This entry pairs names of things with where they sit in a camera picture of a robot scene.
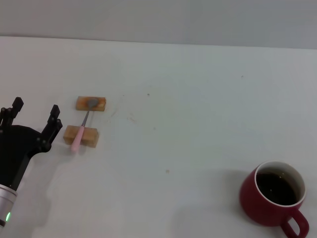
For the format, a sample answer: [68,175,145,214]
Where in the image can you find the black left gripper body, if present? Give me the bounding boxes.
[0,125,42,191]

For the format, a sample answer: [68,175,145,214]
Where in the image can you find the pink handled metal spoon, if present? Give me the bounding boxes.
[70,98,99,152]

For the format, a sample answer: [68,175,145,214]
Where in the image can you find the red coffee cup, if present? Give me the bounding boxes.
[239,160,310,238]

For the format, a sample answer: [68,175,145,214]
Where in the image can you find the notched wooden block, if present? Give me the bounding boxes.
[62,125,100,149]

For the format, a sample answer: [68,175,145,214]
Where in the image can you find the stained wooden block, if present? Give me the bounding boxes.
[75,96,107,112]

